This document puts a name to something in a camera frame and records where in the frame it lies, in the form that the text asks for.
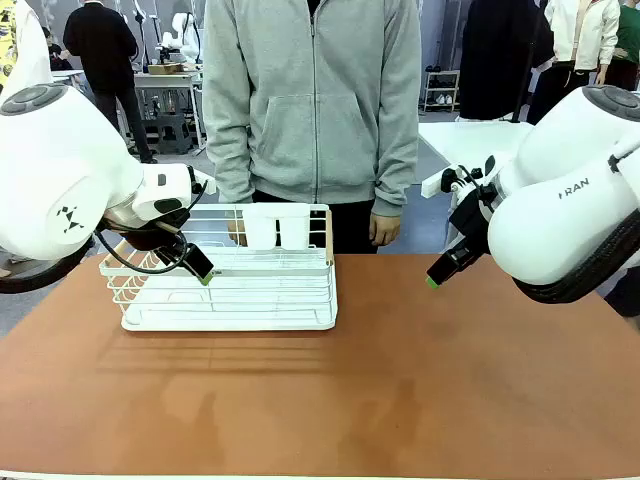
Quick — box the black corrugated cable hose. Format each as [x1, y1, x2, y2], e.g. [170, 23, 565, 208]
[511, 209, 640, 305]
[0, 238, 97, 295]

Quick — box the small white desk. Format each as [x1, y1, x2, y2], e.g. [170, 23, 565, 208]
[49, 69, 87, 94]

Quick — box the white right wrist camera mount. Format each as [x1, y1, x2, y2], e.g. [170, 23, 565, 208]
[420, 154, 497, 200]

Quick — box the shoe rack with shoes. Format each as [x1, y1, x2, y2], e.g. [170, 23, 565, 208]
[423, 69, 461, 114]

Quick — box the person right hand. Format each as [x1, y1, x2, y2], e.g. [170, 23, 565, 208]
[226, 211, 249, 247]

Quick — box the black looped gripper cable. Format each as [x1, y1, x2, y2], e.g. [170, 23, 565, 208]
[93, 179, 210, 275]

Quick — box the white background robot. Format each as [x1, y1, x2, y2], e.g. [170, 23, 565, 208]
[158, 11, 204, 64]

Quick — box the person left hand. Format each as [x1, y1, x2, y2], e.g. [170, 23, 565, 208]
[368, 212, 403, 248]

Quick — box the black garment on mannequin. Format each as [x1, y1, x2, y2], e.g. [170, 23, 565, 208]
[458, 0, 556, 122]

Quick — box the person right forearm grey sleeve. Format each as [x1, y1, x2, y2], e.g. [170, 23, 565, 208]
[203, 109, 254, 204]

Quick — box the white side table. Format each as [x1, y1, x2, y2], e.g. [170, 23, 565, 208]
[417, 119, 537, 167]

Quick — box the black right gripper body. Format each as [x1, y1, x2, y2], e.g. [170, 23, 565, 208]
[447, 186, 497, 262]

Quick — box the person in black trousers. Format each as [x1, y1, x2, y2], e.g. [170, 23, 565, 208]
[603, 272, 640, 319]

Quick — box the person in green shirt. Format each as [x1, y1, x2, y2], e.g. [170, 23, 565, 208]
[594, 3, 640, 92]

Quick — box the person left forearm grey sleeve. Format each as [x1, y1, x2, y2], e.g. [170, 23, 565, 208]
[371, 107, 422, 217]

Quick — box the white cutlery holder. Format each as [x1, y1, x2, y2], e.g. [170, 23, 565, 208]
[242, 202, 312, 251]

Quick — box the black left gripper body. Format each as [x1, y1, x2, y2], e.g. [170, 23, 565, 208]
[118, 212, 194, 262]

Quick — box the white wire dish rack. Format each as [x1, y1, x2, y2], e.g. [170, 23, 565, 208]
[98, 202, 339, 333]

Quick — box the person in grey hoodie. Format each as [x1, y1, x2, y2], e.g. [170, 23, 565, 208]
[202, 0, 424, 256]

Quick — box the person in black clothes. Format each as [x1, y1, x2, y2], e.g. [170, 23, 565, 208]
[62, 0, 159, 166]

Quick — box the grey step stool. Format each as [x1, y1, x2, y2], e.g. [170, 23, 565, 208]
[146, 112, 194, 156]

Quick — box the grey work table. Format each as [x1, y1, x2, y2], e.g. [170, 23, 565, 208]
[133, 72, 206, 149]

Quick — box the white jacket yellow print mannequin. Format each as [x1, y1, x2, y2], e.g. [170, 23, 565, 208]
[0, 0, 54, 99]

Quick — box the black stand pole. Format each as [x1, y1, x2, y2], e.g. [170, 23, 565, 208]
[510, 0, 547, 124]

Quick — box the seated person with dark hair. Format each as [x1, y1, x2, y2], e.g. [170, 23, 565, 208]
[41, 26, 74, 72]

